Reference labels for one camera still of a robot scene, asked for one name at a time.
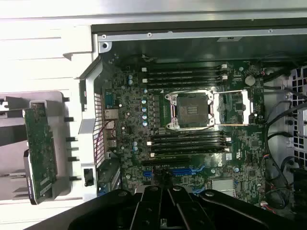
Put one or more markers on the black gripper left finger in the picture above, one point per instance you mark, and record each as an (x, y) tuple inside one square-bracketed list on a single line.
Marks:
[(148, 210)]

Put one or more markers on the blue expansion slot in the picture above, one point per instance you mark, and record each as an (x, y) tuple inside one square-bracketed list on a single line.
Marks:
[(180, 173)]

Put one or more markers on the black expansion slot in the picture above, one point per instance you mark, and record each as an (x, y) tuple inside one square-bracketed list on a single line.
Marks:
[(165, 161)]

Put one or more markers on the CPU socket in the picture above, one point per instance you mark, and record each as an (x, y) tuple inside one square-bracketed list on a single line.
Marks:
[(189, 110)]

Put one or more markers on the silver perforated disk bay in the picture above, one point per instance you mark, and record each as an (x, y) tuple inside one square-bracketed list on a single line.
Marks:
[(299, 86)]

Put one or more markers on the open black PC case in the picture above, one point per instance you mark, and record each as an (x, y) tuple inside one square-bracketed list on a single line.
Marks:
[(168, 33)]

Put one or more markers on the grey parts rack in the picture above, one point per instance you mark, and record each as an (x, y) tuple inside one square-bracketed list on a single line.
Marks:
[(55, 98)]

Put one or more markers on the silver coin battery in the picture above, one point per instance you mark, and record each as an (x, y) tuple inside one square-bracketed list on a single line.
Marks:
[(249, 80)]

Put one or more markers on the black RAM slot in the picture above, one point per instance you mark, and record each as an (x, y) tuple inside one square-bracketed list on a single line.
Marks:
[(189, 153), (187, 77), (189, 147), (184, 83), (189, 137), (184, 72), (187, 66), (189, 142)]

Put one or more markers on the silver socket cover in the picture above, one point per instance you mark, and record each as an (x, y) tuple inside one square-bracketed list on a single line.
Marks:
[(245, 107)]

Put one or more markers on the silver chipset heatsink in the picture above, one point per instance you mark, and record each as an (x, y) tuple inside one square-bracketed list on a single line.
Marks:
[(221, 187)]

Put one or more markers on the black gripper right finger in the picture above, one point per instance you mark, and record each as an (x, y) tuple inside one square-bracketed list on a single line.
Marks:
[(184, 210)]

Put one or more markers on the black case latch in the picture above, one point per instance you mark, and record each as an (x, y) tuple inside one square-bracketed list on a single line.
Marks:
[(88, 177)]

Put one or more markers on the green motherboard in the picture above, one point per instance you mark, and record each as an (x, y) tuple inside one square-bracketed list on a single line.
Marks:
[(134, 100)]

